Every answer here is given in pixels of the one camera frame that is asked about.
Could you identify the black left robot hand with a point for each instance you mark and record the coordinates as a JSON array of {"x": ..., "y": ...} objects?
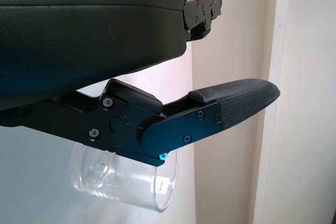
[{"x": 78, "y": 37}]

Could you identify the clear plastic cup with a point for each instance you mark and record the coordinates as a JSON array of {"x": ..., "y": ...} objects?
[{"x": 123, "y": 179}]

